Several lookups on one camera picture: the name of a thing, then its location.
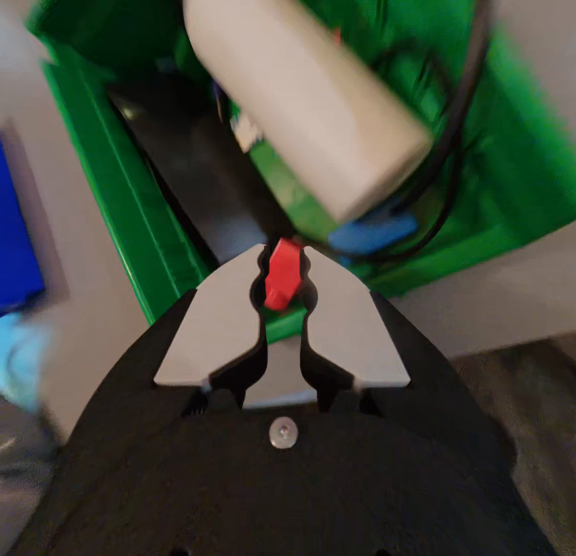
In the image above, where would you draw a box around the blue plastic bin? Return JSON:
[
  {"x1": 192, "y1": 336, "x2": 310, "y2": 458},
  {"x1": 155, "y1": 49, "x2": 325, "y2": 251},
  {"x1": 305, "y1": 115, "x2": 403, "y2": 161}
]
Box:
[{"x1": 0, "y1": 133, "x2": 47, "y2": 314}]

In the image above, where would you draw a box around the black cable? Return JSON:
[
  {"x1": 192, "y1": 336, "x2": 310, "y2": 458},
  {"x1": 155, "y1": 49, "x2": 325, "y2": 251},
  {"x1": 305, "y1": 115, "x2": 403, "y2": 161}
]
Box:
[{"x1": 367, "y1": 0, "x2": 493, "y2": 265}]

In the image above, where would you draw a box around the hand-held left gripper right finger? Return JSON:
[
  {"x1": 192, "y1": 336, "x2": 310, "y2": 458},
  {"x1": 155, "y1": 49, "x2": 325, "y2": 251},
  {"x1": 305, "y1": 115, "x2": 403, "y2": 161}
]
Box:
[{"x1": 300, "y1": 245, "x2": 412, "y2": 411}]

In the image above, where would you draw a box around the green plastic bin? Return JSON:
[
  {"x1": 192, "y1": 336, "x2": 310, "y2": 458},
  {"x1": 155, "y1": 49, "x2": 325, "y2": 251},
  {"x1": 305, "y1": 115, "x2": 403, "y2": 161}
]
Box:
[{"x1": 25, "y1": 0, "x2": 576, "y2": 345}]

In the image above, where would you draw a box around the light blue item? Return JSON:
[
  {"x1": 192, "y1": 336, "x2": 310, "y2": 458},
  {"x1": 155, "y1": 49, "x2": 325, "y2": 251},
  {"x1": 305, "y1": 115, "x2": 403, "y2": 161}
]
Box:
[{"x1": 0, "y1": 312, "x2": 52, "y2": 412}]

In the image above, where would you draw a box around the red square cup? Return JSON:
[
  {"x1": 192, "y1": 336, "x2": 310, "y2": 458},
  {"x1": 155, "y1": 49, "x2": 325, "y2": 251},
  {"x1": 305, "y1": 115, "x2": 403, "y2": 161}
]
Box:
[{"x1": 263, "y1": 237, "x2": 305, "y2": 313}]

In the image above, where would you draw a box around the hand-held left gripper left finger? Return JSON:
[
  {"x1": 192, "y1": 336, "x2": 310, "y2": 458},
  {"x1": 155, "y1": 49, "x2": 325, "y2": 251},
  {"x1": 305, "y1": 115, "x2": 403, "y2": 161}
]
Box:
[{"x1": 153, "y1": 244, "x2": 269, "y2": 409}]

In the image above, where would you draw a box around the blue flat item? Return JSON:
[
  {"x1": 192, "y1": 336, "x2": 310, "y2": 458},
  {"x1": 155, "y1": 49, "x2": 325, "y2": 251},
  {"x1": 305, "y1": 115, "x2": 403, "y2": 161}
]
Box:
[{"x1": 327, "y1": 211, "x2": 420, "y2": 265}]

